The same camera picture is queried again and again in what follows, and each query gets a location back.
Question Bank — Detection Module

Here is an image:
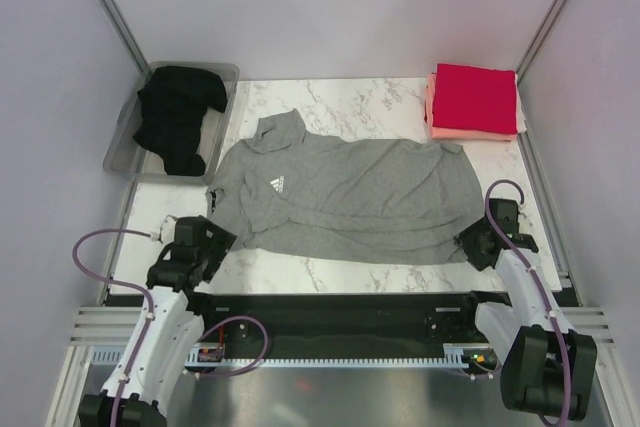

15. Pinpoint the clear plastic bin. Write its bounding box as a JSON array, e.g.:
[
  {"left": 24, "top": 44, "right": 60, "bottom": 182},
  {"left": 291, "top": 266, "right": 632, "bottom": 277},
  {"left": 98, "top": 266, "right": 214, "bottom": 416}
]
[{"left": 103, "top": 61, "right": 240, "bottom": 185}]

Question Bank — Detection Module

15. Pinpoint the grey t shirt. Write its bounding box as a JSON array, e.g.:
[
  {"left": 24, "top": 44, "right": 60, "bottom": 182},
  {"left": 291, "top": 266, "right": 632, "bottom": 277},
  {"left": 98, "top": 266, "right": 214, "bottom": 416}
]
[{"left": 209, "top": 110, "right": 484, "bottom": 265}]

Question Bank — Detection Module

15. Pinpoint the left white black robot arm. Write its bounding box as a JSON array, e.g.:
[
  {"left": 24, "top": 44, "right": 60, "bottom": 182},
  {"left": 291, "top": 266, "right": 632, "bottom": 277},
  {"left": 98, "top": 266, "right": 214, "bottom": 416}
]
[{"left": 72, "top": 216, "right": 236, "bottom": 426}]

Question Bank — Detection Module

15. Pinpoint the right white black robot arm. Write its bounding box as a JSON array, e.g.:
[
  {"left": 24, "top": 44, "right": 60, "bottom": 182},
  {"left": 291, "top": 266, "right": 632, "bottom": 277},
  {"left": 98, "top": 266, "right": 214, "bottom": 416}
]
[{"left": 457, "top": 198, "right": 597, "bottom": 426}]

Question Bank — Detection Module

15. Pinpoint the pink folded t shirt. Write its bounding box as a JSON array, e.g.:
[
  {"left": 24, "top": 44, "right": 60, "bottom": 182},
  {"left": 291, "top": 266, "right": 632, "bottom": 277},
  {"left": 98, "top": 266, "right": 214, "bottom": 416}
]
[{"left": 424, "top": 73, "right": 527, "bottom": 142}]

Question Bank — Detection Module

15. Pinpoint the red folded t shirt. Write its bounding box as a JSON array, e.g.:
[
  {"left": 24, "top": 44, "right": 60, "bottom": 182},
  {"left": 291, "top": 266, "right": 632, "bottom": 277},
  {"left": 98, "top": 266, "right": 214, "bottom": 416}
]
[{"left": 433, "top": 63, "right": 517, "bottom": 134}]

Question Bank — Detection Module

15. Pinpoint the black t shirt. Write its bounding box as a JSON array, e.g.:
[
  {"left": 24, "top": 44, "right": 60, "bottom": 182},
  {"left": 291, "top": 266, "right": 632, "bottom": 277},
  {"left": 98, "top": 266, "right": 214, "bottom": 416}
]
[{"left": 133, "top": 65, "right": 228, "bottom": 177}]

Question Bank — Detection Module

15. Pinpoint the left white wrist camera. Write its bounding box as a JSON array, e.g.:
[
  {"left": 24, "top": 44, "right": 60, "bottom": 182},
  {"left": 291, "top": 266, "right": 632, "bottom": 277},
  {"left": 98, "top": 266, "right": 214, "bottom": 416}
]
[{"left": 150, "top": 215, "right": 178, "bottom": 244}]

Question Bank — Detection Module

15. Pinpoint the white slotted cable duct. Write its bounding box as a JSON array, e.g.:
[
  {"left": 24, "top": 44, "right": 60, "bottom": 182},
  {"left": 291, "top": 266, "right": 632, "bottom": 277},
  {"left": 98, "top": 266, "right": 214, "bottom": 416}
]
[{"left": 90, "top": 344, "right": 497, "bottom": 369}]

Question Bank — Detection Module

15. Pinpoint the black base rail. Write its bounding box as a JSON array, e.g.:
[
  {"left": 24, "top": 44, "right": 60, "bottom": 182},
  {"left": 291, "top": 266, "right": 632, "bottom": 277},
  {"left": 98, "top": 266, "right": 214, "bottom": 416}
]
[{"left": 190, "top": 291, "right": 485, "bottom": 359}]

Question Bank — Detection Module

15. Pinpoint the left aluminium frame post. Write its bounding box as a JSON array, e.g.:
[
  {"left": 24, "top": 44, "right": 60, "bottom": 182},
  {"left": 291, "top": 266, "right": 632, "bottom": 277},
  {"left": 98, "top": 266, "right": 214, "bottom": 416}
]
[{"left": 99, "top": 0, "right": 151, "bottom": 89}]

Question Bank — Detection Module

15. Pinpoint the aluminium frame post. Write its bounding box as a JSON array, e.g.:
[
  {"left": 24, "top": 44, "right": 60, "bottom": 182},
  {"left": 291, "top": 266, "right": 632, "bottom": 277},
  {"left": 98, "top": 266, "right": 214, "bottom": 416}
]
[
  {"left": 516, "top": 0, "right": 570, "bottom": 81},
  {"left": 99, "top": 0, "right": 151, "bottom": 89}
]

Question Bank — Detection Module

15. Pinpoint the right aluminium frame post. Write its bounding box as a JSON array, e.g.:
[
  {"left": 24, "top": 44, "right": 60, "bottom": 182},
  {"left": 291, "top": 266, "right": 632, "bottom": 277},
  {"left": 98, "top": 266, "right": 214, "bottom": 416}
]
[{"left": 516, "top": 0, "right": 570, "bottom": 81}]

